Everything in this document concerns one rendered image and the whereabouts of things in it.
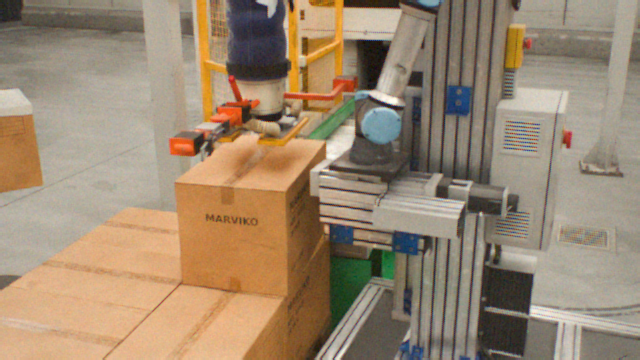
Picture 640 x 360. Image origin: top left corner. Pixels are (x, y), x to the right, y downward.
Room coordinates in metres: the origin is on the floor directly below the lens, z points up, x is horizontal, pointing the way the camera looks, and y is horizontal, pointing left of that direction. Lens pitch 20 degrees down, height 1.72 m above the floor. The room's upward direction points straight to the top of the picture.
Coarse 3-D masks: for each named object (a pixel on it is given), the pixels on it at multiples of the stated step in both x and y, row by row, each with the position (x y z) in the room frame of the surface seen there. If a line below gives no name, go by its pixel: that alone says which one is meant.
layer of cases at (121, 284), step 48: (96, 240) 2.51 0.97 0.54; (144, 240) 2.51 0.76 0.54; (48, 288) 2.10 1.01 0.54; (96, 288) 2.10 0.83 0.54; (144, 288) 2.10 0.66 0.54; (192, 288) 2.10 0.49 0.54; (0, 336) 1.79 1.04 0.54; (48, 336) 1.79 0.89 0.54; (96, 336) 1.79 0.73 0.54; (144, 336) 1.79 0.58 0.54; (192, 336) 1.80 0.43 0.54; (240, 336) 1.80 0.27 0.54; (288, 336) 2.07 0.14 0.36
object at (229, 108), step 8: (224, 104) 2.16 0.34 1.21; (232, 104) 2.17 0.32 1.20; (240, 104) 2.16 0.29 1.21; (248, 104) 2.16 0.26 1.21; (224, 112) 2.09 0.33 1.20; (232, 112) 2.09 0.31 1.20; (240, 112) 2.08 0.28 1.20; (248, 112) 2.15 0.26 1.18; (240, 120) 2.08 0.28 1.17; (248, 120) 2.12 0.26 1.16
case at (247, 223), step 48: (240, 144) 2.57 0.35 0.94; (288, 144) 2.57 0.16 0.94; (192, 192) 2.11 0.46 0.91; (240, 192) 2.07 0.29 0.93; (288, 192) 2.07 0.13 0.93; (192, 240) 2.12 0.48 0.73; (240, 240) 2.08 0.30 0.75; (288, 240) 2.06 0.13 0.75; (240, 288) 2.08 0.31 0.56; (288, 288) 2.05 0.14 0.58
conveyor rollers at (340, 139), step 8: (352, 112) 4.72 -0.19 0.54; (344, 120) 4.47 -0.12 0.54; (352, 120) 4.45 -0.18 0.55; (336, 128) 4.29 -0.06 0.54; (344, 128) 4.27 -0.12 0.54; (352, 128) 4.26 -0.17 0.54; (328, 136) 4.09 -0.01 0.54; (336, 136) 4.09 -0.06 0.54; (344, 136) 4.09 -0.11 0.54; (352, 136) 4.08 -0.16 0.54; (328, 144) 3.91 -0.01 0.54; (336, 144) 3.91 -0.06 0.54; (344, 144) 3.90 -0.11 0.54; (328, 152) 3.74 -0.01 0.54; (336, 152) 3.73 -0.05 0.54
